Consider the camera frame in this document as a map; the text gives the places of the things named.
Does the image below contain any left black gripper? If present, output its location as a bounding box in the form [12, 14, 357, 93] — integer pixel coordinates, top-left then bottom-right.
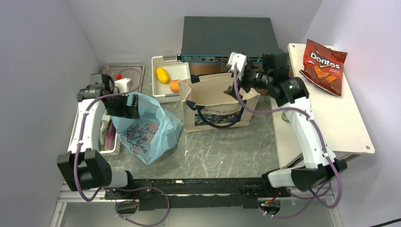
[106, 91, 140, 120]

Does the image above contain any beige canvas tote bag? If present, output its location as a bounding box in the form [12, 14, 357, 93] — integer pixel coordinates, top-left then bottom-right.
[179, 73, 253, 133]

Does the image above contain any light blue plastic grocery bag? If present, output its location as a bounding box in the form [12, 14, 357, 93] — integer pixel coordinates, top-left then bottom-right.
[111, 92, 183, 165]

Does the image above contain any purple eggplant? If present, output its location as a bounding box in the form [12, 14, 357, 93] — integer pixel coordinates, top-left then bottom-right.
[105, 120, 116, 150]

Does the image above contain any yellow lemon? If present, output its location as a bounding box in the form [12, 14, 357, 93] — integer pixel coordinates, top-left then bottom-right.
[156, 68, 170, 84]

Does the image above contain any orange peach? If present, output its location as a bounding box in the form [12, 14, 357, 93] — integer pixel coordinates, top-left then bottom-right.
[169, 79, 180, 94]

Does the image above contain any red Doritos chip bag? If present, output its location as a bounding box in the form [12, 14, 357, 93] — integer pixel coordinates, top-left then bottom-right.
[300, 39, 348, 96]

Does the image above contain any green glass bottle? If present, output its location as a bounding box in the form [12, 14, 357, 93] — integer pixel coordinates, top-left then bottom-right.
[281, 112, 289, 122]

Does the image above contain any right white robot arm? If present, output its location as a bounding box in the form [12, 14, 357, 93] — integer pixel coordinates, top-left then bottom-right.
[226, 51, 348, 196]

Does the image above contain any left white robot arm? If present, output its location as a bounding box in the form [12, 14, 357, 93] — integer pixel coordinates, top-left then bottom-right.
[57, 74, 139, 199]

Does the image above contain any metal tray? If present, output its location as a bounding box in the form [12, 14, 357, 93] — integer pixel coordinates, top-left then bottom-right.
[101, 64, 145, 93]

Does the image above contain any wooden board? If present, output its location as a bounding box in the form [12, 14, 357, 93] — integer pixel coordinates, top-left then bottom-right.
[189, 62, 269, 96]

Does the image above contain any white perforated basket left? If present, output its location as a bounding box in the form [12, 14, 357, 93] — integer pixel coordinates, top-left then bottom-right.
[67, 113, 123, 157]

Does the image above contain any white perforated basket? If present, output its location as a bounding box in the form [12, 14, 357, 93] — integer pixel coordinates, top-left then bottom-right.
[67, 113, 123, 157]
[152, 54, 190, 103]

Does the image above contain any white perforated basket rear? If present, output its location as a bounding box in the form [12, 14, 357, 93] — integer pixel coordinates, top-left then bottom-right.
[152, 54, 190, 103]

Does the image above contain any white shelf table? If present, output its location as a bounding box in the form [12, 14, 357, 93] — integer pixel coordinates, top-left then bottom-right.
[272, 43, 375, 168]

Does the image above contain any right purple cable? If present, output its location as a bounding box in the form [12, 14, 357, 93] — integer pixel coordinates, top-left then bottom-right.
[233, 64, 343, 219]

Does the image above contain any purple cable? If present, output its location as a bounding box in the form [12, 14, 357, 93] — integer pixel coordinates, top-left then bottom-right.
[72, 67, 171, 227]
[233, 64, 343, 219]

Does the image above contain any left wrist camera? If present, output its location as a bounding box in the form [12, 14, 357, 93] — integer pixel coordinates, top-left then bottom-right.
[114, 74, 132, 93]

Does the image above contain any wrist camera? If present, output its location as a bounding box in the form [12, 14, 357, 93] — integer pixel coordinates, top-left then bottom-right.
[114, 74, 132, 93]
[227, 52, 248, 80]

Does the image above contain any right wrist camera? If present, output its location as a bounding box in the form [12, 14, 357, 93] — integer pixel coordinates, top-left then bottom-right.
[227, 52, 248, 80]

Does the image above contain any network switch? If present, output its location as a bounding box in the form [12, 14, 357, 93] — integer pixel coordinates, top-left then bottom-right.
[177, 16, 281, 63]

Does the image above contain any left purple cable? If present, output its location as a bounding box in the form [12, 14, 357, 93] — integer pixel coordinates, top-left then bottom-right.
[72, 67, 171, 227]

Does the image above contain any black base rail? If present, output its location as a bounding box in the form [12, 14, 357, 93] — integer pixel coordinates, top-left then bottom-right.
[105, 177, 290, 211]

